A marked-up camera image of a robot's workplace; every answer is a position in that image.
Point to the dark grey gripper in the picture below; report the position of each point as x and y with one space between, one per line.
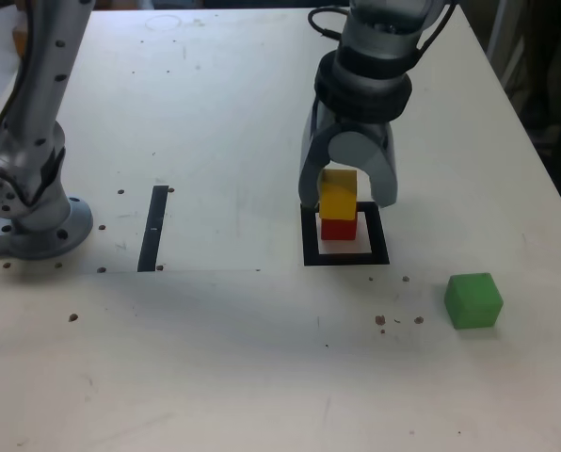
365 128

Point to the yellow cube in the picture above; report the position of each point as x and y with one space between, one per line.
338 205

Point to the white metal frame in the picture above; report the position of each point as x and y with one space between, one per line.
494 28

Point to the red cube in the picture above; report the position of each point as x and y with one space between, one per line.
339 230

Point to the black tape strip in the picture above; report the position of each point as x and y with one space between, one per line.
152 226

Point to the green cube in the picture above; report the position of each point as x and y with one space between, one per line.
473 303

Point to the black tape square outline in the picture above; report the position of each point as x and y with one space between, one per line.
309 240

